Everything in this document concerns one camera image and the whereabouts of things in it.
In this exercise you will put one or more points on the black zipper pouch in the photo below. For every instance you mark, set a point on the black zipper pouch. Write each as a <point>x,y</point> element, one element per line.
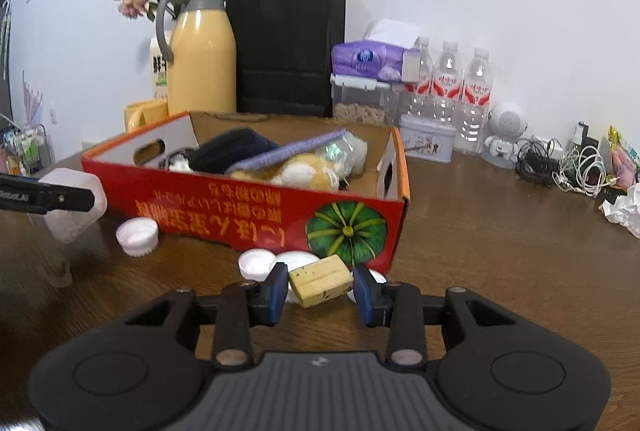
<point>225,151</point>

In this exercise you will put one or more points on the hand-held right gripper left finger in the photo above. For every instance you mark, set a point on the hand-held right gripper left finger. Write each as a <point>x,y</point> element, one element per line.
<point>277,293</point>

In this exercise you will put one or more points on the yellow block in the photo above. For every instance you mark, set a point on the yellow block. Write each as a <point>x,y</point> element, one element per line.
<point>320,281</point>

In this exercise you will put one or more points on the yellow thermos jug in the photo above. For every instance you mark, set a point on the yellow thermos jug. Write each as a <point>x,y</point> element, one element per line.
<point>202,61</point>

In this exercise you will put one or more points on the clear water bottle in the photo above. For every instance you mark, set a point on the clear water bottle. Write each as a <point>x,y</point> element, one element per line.
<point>420,81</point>
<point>446,81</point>
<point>474,111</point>

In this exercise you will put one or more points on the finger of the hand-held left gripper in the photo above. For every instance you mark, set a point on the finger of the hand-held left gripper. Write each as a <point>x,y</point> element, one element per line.
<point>50,198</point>

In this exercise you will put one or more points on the yellow plush toy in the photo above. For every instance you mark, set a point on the yellow plush toy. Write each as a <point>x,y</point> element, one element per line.
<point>300,173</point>

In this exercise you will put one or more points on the white milk carton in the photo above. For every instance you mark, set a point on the white milk carton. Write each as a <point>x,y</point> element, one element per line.
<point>160,71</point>

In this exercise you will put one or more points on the yellow snack packet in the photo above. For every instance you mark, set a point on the yellow snack packet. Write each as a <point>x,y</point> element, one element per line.
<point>625,158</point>

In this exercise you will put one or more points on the translucent plastic container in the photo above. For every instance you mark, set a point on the translucent plastic container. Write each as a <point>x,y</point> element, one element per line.
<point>75,226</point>

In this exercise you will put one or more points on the clear snack container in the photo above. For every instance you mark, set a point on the clear snack container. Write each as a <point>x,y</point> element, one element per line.
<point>362,103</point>

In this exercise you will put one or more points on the black power adapter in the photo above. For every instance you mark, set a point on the black power adapter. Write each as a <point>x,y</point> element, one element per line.
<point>586,138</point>

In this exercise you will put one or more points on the yellow mug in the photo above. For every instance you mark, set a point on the yellow mug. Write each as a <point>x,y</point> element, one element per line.
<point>147,113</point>

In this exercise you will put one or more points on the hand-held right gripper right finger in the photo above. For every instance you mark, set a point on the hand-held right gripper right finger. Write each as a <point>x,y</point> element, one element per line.
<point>362,296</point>

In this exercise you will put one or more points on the crumpled white paper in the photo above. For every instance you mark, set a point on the crumpled white paper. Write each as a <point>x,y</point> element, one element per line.
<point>625,211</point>

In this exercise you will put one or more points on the clear plastic bag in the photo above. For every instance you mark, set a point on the clear plastic bag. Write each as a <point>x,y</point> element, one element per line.
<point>350,151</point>

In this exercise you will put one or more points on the white robot speaker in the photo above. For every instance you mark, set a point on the white robot speaker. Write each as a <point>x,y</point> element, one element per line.
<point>505,131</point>

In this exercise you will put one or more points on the red cardboard box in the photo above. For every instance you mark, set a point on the red cardboard box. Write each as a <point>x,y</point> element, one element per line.
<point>225,216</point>

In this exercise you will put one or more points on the purple wall sticker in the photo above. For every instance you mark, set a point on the purple wall sticker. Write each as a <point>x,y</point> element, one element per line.
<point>32,101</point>

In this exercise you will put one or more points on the purple knit pouch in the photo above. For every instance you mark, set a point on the purple knit pouch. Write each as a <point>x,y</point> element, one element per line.
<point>295,149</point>

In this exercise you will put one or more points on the white paper napkin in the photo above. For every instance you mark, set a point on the white paper napkin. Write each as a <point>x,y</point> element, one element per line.
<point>179,162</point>

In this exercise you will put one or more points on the purple tissue pack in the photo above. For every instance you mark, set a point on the purple tissue pack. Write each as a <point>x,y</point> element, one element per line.
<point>365,58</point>

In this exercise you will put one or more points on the white ribbed lid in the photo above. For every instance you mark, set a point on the white ribbed lid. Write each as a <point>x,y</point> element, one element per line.
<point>136,236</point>

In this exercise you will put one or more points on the black paper bag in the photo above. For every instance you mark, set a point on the black paper bag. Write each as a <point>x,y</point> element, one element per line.
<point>285,51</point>

